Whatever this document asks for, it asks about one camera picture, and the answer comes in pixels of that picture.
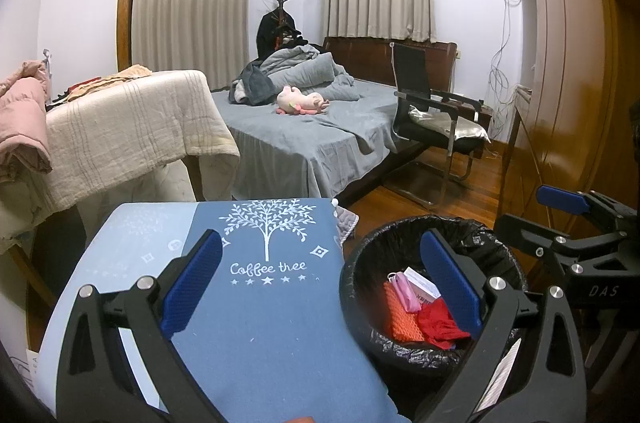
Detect white and blue box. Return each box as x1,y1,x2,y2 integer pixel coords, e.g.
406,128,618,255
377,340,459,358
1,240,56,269
402,267,441,304

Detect beige striped blanket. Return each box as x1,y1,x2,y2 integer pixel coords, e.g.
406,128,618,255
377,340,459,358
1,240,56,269
0,70,241,255

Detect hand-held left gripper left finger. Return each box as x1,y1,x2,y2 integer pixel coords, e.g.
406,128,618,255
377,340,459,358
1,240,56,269
54,229,224,423

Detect silver cushion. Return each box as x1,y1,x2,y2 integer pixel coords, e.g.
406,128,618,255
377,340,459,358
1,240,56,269
407,108,491,144

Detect white paper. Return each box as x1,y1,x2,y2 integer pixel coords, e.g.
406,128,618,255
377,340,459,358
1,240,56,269
9,345,54,409

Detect trash bin with black bag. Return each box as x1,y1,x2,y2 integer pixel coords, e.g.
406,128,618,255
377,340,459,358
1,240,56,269
340,214,530,404

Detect wooden wardrobe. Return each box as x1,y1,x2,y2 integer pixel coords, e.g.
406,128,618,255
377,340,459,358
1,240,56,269
497,0,640,305

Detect yellowish cloth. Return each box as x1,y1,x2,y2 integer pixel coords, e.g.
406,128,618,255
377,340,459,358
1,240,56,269
102,64,154,84

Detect black office chair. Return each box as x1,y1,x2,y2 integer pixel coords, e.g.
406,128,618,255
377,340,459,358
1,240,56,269
387,43,484,210

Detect pink plush toy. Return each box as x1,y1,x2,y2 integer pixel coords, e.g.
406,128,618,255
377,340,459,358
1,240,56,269
272,85,331,116

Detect red plastic bag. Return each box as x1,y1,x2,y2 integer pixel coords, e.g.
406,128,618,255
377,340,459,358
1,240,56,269
417,300,472,352

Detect white cable bundle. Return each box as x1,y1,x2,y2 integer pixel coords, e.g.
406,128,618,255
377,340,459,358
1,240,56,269
487,0,524,140

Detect dark grey garment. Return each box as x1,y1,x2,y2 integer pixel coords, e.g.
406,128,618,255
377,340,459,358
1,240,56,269
229,64,274,106

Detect grey bedsheet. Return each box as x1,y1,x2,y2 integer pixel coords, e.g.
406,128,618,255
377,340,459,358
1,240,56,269
211,80,416,204

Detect grey duvet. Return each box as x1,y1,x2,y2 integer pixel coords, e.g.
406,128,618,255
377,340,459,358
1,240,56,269
242,44,359,104

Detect wide beige curtain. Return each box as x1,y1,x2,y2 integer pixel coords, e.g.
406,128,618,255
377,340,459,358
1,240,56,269
130,0,253,92

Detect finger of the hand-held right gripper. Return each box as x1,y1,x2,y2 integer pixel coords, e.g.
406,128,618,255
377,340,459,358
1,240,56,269
536,184,640,234
494,213,640,265

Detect black clothes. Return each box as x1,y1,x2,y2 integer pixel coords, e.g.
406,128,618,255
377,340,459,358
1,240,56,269
257,10,311,59

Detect grey quilted pad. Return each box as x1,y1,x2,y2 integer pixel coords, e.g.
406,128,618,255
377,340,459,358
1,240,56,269
332,200,360,247

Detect wooden window frame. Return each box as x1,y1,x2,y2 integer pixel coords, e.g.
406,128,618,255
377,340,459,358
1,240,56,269
115,0,141,74

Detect pink face mask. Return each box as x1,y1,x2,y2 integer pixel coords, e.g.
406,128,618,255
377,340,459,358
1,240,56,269
388,272,426,314

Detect orange foam net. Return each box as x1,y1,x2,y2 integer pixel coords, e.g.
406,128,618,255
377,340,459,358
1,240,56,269
383,282,426,344

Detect wooden bed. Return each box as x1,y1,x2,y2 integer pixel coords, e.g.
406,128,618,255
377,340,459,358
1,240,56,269
210,37,484,210

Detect pink padded jacket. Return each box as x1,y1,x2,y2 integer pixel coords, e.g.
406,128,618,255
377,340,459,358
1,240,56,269
0,60,54,184

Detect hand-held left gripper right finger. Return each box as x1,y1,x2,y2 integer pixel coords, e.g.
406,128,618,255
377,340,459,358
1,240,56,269
419,229,587,423

